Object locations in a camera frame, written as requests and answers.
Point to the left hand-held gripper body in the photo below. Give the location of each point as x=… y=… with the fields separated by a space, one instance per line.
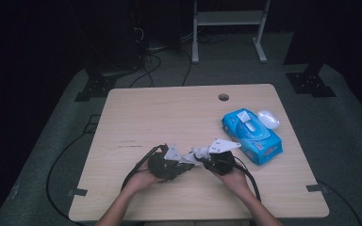
x=163 y=168

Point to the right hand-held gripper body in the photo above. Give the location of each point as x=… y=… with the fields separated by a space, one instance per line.
x=221 y=163

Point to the blue toy car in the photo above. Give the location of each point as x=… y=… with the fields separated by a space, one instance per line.
x=185 y=165

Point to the white wet wipe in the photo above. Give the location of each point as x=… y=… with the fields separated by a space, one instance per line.
x=201 y=153

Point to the blue wet wipe pack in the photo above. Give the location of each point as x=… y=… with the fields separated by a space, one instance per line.
x=257 y=138

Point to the person's right hand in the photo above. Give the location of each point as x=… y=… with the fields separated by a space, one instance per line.
x=237 y=183

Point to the person's left hand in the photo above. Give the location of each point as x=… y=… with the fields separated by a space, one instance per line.
x=141 y=183

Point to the grey tape strip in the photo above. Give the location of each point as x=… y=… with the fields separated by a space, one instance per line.
x=77 y=192
x=316 y=188

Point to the black stand base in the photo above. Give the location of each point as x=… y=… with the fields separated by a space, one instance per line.
x=311 y=83
x=95 y=89

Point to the white metal stand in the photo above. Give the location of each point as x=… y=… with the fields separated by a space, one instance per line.
x=229 y=17

